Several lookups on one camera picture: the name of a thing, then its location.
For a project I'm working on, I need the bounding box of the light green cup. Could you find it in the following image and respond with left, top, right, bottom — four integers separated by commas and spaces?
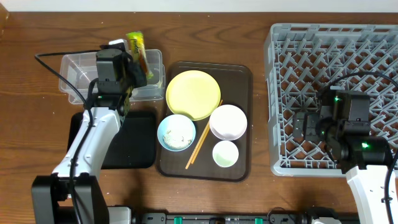
212, 141, 239, 168

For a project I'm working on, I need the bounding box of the dark brown serving tray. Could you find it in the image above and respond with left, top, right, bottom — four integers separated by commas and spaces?
156, 62, 252, 182

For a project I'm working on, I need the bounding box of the wooden chopstick upper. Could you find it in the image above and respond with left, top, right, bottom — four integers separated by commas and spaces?
185, 99, 223, 170

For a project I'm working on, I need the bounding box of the wooden chopstick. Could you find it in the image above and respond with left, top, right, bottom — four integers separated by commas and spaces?
190, 123, 210, 164
185, 99, 223, 170

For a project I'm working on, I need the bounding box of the grey dishwasher rack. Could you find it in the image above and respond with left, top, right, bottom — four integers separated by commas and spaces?
264, 23, 397, 177

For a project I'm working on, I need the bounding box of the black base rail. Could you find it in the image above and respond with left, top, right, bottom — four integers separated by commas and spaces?
138, 213, 297, 224

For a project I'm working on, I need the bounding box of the wooden chopstick lower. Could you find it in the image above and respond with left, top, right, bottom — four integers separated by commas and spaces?
190, 123, 210, 164

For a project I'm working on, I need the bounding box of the black waste tray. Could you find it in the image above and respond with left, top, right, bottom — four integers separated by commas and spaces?
67, 111, 157, 170

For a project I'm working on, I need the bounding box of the blue bowl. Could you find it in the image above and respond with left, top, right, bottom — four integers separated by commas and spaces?
157, 114, 196, 152

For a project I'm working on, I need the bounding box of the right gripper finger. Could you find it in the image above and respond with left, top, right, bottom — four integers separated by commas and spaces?
303, 113, 320, 140
292, 111, 306, 138

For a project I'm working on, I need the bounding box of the clear plastic waste bin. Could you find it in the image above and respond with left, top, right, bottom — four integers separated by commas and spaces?
60, 49, 165, 102

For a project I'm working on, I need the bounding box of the cooked rice pile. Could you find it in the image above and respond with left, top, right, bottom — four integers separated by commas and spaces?
163, 129, 193, 151

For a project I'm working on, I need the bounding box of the yellow plate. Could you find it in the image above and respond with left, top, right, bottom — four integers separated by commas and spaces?
166, 70, 221, 121

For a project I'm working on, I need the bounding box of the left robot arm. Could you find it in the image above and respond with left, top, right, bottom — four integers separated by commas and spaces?
31, 39, 147, 223

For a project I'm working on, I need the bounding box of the pink white bowl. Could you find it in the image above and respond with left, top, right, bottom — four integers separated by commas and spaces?
210, 105, 248, 141

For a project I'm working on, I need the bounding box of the green snack wrapper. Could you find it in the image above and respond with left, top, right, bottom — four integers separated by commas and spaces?
126, 31, 154, 79

